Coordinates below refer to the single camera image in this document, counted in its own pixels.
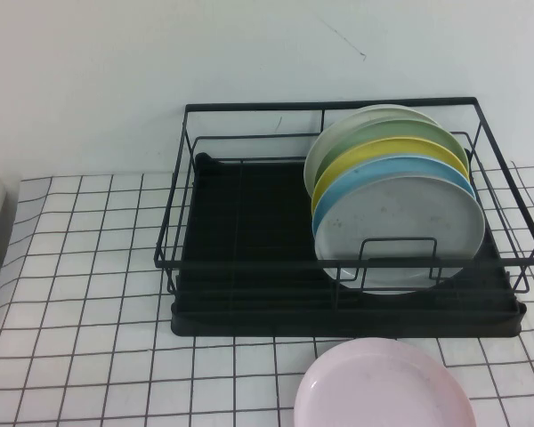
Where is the grey plate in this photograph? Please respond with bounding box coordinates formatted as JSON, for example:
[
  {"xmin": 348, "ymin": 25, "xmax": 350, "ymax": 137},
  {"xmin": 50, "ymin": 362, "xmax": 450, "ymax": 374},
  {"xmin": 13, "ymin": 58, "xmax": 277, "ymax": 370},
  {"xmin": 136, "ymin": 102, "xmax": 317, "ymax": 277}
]
[{"xmin": 314, "ymin": 173, "xmax": 487, "ymax": 297}]

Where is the blue plate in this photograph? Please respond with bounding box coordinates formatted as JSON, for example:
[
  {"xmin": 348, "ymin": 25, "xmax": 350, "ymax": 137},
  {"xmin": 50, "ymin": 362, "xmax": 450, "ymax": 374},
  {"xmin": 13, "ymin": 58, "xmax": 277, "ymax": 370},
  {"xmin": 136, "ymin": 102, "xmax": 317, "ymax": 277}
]
[{"xmin": 311, "ymin": 154, "xmax": 477, "ymax": 244}]

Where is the pale white-green plate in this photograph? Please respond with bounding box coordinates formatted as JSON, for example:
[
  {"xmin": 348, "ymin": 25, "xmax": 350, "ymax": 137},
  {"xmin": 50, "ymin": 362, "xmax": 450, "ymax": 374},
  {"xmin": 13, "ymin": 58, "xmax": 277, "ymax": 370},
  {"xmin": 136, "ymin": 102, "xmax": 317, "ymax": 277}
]
[{"xmin": 303, "ymin": 103, "xmax": 441, "ymax": 199}]

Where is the green plate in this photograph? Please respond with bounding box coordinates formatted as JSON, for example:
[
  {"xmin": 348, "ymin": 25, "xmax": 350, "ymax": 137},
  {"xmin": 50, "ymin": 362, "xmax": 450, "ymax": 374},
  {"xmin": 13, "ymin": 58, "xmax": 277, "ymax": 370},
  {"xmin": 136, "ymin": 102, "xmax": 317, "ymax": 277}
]
[{"xmin": 313, "ymin": 117, "xmax": 465, "ymax": 188}]

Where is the yellow plate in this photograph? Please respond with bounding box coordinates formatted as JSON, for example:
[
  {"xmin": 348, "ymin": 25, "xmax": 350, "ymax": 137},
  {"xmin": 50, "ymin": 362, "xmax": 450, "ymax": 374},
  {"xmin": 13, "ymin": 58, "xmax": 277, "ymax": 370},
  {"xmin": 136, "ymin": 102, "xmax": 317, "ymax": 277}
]
[{"xmin": 310, "ymin": 136, "xmax": 471, "ymax": 223}]

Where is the pink plate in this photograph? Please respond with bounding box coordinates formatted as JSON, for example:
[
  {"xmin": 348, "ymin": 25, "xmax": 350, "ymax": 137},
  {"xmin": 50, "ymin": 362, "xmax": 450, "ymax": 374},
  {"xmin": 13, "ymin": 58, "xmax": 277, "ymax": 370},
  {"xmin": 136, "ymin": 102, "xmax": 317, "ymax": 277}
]
[{"xmin": 293, "ymin": 336, "xmax": 478, "ymax": 427}]

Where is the black plastic drip tray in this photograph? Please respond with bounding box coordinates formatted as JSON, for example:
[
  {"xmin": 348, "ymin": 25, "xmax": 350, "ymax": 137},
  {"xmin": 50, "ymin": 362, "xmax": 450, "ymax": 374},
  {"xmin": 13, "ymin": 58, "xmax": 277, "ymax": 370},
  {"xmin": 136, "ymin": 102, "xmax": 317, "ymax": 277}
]
[{"xmin": 170, "ymin": 152, "xmax": 527, "ymax": 340}]

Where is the white black-grid tablecloth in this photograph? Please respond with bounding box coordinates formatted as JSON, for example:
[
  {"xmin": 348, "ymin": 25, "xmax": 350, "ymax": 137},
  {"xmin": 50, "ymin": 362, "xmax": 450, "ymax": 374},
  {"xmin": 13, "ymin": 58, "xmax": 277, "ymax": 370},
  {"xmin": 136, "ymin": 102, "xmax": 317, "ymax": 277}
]
[{"xmin": 0, "ymin": 159, "xmax": 534, "ymax": 427}]

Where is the black wire dish rack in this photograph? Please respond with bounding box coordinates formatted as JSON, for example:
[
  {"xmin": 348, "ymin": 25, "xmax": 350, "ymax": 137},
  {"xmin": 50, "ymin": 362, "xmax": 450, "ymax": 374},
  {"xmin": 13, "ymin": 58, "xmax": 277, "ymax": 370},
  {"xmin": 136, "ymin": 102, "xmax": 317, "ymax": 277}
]
[{"xmin": 153, "ymin": 96, "xmax": 534, "ymax": 312}]

